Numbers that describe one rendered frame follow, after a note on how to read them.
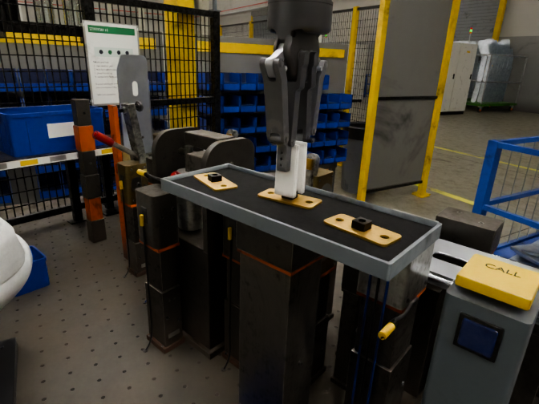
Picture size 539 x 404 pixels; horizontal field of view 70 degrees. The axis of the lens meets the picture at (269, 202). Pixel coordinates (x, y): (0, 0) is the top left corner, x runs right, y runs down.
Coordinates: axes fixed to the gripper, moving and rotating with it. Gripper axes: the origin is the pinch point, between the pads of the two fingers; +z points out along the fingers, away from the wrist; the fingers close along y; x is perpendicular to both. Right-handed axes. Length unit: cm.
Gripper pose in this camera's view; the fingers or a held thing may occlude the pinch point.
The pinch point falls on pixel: (290, 168)
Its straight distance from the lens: 51.4
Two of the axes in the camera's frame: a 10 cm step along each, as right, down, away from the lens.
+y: 5.3, -2.7, 8.0
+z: -0.4, 9.4, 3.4
